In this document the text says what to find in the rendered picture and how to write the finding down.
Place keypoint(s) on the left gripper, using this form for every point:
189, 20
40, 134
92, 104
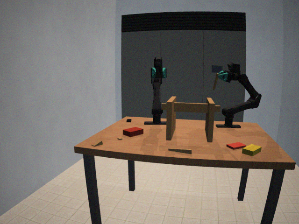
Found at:
225, 76

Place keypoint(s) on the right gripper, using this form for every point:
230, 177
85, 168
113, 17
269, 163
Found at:
159, 73

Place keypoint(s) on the brown wooden rail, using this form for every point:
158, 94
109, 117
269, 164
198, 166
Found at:
191, 107

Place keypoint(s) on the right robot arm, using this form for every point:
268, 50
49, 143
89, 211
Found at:
156, 109

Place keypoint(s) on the yellow sponge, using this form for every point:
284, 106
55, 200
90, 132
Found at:
251, 150

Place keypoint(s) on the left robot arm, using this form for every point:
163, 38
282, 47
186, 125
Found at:
251, 103

